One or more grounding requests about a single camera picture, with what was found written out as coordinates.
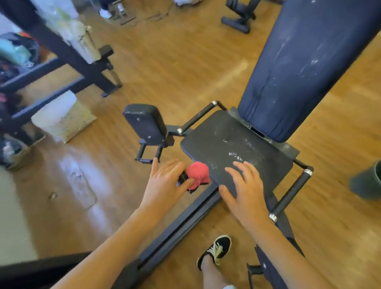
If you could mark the dark open bag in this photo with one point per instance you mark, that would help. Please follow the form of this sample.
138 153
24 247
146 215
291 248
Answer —
8 154

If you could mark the white woven sack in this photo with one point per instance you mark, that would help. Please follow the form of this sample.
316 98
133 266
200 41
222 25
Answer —
63 117

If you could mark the person's right hand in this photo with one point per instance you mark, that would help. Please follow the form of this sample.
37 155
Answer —
249 200

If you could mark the black gym machine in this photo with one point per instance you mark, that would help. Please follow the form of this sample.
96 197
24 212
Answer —
238 11

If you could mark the person's right forearm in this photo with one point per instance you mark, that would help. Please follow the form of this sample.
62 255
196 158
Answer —
290 258

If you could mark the person's right leg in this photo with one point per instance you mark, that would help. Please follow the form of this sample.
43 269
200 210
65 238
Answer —
214 280

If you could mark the person's right black shoe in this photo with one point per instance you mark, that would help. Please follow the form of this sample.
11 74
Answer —
215 250

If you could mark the person's left hand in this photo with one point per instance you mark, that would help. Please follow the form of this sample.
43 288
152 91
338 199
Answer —
164 188

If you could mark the black gym bench pad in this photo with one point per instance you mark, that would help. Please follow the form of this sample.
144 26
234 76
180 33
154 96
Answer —
32 276

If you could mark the white plastic bags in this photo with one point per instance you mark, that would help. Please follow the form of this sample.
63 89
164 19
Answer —
78 34

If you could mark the dark green plastic bucket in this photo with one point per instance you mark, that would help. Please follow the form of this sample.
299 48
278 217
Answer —
368 182

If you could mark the teal bag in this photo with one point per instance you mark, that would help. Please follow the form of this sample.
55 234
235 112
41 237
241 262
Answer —
10 51

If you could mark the pink cleaning cloth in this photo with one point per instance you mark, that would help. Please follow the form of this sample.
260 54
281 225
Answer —
199 172

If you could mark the black gym machine frame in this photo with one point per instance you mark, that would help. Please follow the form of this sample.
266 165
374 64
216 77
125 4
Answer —
48 70

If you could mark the person's left forearm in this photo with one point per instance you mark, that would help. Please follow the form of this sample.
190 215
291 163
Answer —
95 267

